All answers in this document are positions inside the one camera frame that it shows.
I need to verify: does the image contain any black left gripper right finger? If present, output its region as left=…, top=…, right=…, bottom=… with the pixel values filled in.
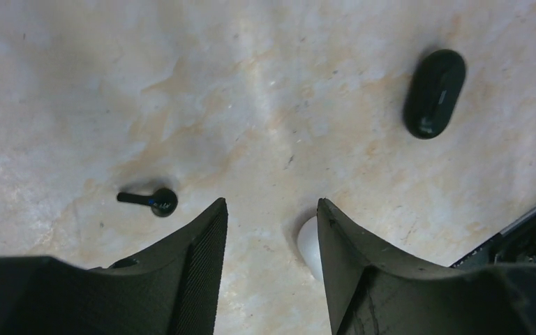
left=317, top=199, right=536, bottom=334

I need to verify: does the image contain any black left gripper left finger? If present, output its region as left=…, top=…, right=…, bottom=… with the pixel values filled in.
left=0, top=198, right=228, bottom=334

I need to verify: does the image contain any white earbud charging case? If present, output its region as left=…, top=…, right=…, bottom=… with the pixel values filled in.
left=297, top=216, right=324, bottom=283

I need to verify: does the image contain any black earbud charging case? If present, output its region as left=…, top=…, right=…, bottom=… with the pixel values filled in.
left=403, top=49, right=467, bottom=140

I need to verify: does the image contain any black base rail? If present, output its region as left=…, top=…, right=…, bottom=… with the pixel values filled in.
left=451, top=207, right=536, bottom=270

